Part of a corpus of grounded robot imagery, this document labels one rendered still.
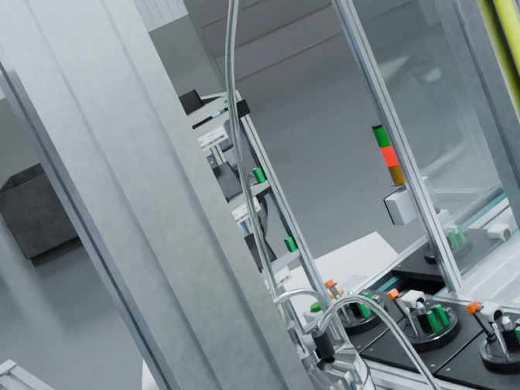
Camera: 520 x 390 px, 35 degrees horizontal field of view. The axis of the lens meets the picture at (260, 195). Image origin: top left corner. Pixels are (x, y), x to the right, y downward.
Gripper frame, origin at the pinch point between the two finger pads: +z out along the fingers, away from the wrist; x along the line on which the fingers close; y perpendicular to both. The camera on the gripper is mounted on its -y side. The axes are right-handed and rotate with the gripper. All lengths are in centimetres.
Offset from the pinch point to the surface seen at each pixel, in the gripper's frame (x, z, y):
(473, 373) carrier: 4, 26, -65
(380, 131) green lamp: -21.9, -16.7, -33.1
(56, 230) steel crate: -117, 96, 631
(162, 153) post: 73, -55, -131
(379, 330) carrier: -2.3, 26.3, -29.3
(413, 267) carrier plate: -29.3, 26.3, -15.2
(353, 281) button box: -20.7, 27.2, 1.8
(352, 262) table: -43, 37, 33
